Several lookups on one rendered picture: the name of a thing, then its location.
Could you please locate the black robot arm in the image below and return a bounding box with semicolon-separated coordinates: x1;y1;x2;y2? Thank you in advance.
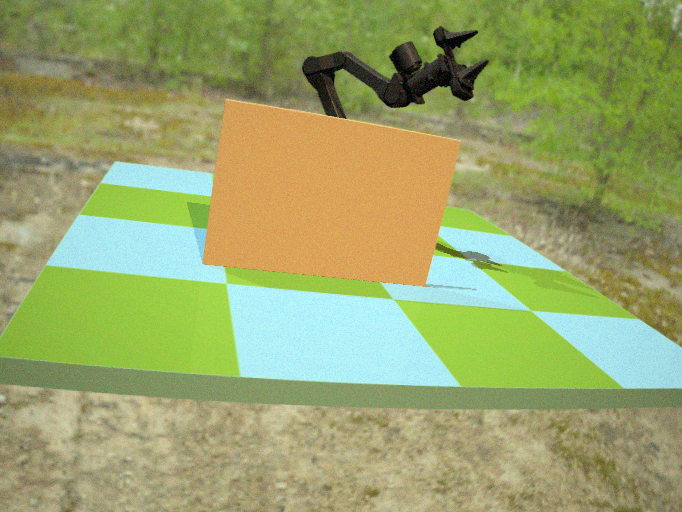
302;41;434;119

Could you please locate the orange flat board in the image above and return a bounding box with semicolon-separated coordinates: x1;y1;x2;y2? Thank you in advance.
203;99;461;287

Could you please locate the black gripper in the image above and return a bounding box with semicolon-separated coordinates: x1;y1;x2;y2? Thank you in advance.
422;26;489;101

